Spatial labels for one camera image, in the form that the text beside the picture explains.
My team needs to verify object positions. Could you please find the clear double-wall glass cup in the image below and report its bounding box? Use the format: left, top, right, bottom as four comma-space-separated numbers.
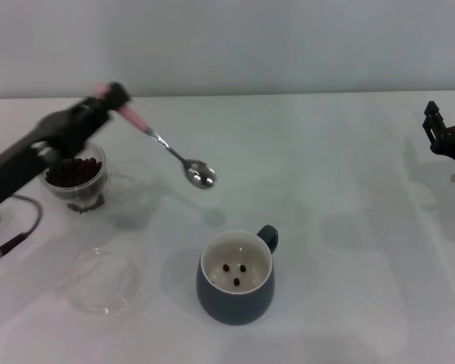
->
37, 142, 137, 217

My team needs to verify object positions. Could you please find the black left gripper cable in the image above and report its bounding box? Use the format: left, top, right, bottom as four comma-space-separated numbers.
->
0, 194, 43, 275

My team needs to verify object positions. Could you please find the clear glass saucer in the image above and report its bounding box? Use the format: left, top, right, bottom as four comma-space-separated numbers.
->
62, 246, 141, 318

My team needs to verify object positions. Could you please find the pile of coffee beans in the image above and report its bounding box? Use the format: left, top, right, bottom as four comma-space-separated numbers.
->
45, 157, 104, 213

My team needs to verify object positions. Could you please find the dark green ceramic mug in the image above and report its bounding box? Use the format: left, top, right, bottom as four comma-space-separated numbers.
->
196, 224, 281, 326

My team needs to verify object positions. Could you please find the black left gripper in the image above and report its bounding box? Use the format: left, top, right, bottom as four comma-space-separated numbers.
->
0, 80, 133, 209

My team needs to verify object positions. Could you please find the pink-handled metal spoon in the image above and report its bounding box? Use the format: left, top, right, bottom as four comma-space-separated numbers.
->
93, 82, 217, 190

